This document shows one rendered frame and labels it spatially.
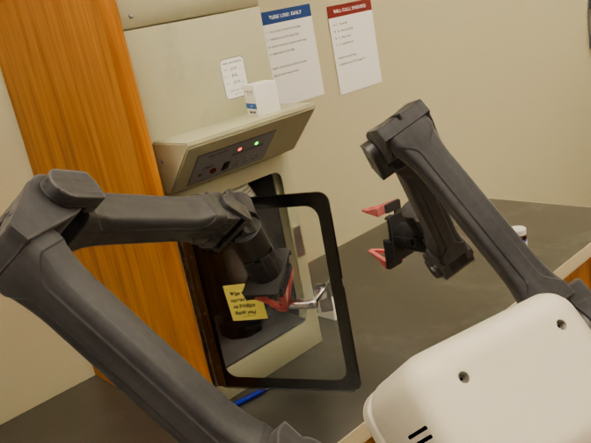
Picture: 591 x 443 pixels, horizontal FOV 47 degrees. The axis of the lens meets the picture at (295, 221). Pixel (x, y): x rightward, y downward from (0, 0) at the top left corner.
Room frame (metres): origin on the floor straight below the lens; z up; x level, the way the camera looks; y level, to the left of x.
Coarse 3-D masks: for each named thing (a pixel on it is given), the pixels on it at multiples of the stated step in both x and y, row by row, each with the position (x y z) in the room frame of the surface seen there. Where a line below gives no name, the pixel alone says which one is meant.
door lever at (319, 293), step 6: (318, 288) 1.13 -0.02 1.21; (324, 288) 1.13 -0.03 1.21; (318, 294) 1.12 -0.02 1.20; (324, 294) 1.13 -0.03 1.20; (276, 300) 1.12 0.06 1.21; (288, 300) 1.11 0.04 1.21; (294, 300) 1.11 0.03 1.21; (300, 300) 1.10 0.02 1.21; (306, 300) 1.10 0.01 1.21; (312, 300) 1.09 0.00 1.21; (318, 300) 1.11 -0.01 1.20; (270, 306) 1.12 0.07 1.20; (288, 306) 1.11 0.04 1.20; (294, 306) 1.10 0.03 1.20; (300, 306) 1.10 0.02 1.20; (306, 306) 1.09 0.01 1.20; (312, 306) 1.08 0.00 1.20
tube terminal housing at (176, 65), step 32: (128, 32) 1.25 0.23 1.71; (160, 32) 1.29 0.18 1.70; (192, 32) 1.34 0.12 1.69; (224, 32) 1.39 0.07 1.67; (256, 32) 1.44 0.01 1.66; (160, 64) 1.28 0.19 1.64; (192, 64) 1.33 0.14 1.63; (256, 64) 1.43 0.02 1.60; (160, 96) 1.27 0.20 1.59; (192, 96) 1.32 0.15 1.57; (224, 96) 1.36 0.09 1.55; (160, 128) 1.26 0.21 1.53; (192, 128) 1.30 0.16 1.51; (192, 192) 1.28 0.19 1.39; (288, 192) 1.44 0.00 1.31
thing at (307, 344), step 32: (320, 192) 1.12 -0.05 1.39; (288, 224) 1.15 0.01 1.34; (320, 224) 1.12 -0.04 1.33; (224, 256) 1.20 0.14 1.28; (320, 256) 1.13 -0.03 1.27; (224, 320) 1.22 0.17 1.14; (256, 320) 1.19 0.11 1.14; (288, 320) 1.16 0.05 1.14; (320, 320) 1.14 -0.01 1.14; (224, 352) 1.22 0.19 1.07; (256, 352) 1.20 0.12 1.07; (288, 352) 1.17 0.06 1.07; (320, 352) 1.14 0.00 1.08; (352, 352) 1.12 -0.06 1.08; (256, 384) 1.20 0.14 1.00; (288, 384) 1.17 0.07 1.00; (320, 384) 1.15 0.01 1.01; (352, 384) 1.12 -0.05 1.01
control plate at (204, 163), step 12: (240, 144) 1.26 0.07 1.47; (252, 144) 1.29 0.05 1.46; (264, 144) 1.33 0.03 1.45; (204, 156) 1.21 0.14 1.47; (216, 156) 1.24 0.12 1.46; (228, 156) 1.26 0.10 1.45; (240, 156) 1.30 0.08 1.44; (252, 156) 1.33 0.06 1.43; (204, 168) 1.24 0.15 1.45; (216, 168) 1.27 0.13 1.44; (228, 168) 1.29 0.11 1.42; (192, 180) 1.24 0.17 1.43
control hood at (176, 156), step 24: (240, 120) 1.30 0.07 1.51; (264, 120) 1.27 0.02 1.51; (288, 120) 1.33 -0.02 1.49; (168, 144) 1.20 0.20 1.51; (192, 144) 1.16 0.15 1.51; (216, 144) 1.21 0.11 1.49; (288, 144) 1.40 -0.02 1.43; (168, 168) 1.21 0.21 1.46; (192, 168) 1.21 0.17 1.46; (240, 168) 1.33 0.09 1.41; (168, 192) 1.23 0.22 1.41
